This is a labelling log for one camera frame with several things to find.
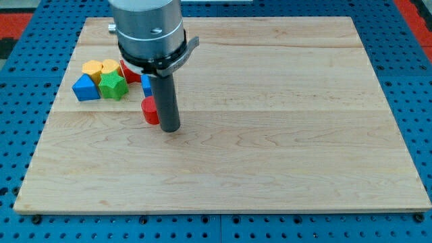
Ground blue triangle block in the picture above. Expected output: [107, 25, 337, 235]
[72, 74, 101, 101]

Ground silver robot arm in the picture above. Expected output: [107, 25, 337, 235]
[109, 0, 199, 77]

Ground red block behind arm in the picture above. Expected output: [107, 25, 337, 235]
[120, 59, 141, 84]

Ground wooden board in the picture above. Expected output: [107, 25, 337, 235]
[14, 17, 431, 215]

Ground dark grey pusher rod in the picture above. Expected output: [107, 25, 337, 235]
[150, 75, 180, 132]

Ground red cylinder block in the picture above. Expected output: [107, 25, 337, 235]
[141, 96, 159, 125]

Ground blue block behind rod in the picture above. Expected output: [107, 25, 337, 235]
[140, 74, 153, 97]

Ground green star block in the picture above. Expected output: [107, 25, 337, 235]
[99, 71, 129, 101]

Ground yellow cylinder block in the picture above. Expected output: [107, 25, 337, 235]
[101, 59, 123, 76]

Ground yellow hexagon block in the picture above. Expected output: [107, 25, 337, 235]
[82, 60, 103, 86]

